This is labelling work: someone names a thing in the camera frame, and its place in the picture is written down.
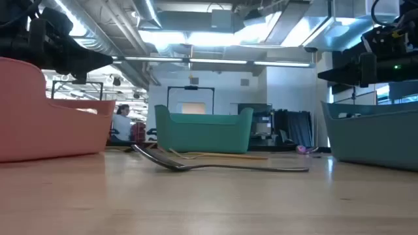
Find blue-grey plastic bin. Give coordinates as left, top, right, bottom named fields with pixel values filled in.
left=321, top=100, right=418, bottom=172

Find salmon orange plastic bin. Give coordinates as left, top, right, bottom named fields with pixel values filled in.
left=0, top=57, right=116, bottom=163

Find dark folded panels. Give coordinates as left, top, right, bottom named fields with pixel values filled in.
left=273, top=110, right=314, bottom=147

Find green plastic bin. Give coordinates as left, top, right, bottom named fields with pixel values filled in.
left=154, top=104, right=254, bottom=154

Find black table frame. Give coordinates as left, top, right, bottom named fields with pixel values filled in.
left=104, top=140, right=330, bottom=153

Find person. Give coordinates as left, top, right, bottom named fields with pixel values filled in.
left=110, top=104, right=132, bottom=143

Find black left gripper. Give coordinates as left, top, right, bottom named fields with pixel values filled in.
left=0, top=8, right=114, bottom=74

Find red storage cart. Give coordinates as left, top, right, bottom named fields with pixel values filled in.
left=131, top=121, right=147, bottom=143

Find dark shelf cart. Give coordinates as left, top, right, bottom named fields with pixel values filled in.
left=237, top=103, right=274, bottom=147

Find long ceiling strip light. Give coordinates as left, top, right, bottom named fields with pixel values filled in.
left=112, top=56, right=311, bottom=69

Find iridescent purple spoon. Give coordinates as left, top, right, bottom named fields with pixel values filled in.
left=295, top=145, right=323, bottom=159

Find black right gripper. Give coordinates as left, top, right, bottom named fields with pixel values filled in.
left=318, top=19, right=418, bottom=88

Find gold fork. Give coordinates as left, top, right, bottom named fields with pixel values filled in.
left=168, top=148, right=199, bottom=161

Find black rectangular rig frame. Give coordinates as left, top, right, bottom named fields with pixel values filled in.
left=51, top=73, right=104, bottom=101

